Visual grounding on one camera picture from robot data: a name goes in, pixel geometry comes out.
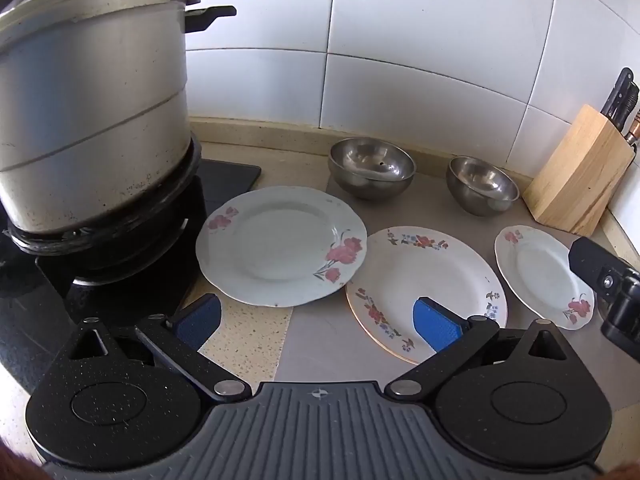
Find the stainless steel bowl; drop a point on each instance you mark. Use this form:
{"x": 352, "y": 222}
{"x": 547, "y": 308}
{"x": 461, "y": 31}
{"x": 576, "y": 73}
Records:
{"x": 372, "y": 165}
{"x": 482, "y": 185}

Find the orange-rimmed floral plate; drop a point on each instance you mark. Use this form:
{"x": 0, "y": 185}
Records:
{"x": 425, "y": 275}

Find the wooden knife block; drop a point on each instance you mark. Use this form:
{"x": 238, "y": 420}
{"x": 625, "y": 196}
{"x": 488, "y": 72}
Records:
{"x": 575, "y": 175}

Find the grey counter mat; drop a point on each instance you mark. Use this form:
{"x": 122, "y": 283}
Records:
{"x": 320, "y": 340}

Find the black burner pot support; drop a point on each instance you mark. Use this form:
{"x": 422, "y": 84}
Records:
{"x": 115, "y": 240}

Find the small plate with pink flowers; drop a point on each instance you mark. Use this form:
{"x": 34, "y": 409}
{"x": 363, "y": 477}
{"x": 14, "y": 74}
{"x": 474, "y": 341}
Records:
{"x": 540, "y": 270}

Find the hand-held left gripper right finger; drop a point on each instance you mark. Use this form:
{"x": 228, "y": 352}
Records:
{"x": 434, "y": 325}

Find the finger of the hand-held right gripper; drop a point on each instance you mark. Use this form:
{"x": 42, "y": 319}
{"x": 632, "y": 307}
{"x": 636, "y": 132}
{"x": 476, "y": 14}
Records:
{"x": 592, "y": 262}

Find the large aluminium steamer pot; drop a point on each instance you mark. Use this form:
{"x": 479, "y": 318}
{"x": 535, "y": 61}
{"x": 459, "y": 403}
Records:
{"x": 90, "y": 120}

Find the scalloped plate with pink flowers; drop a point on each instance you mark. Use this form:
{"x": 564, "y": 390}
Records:
{"x": 280, "y": 245}

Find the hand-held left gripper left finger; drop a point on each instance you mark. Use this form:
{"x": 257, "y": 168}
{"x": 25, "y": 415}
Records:
{"x": 200, "y": 319}

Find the black gas stove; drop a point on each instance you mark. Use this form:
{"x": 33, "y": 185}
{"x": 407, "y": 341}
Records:
{"x": 125, "y": 290}

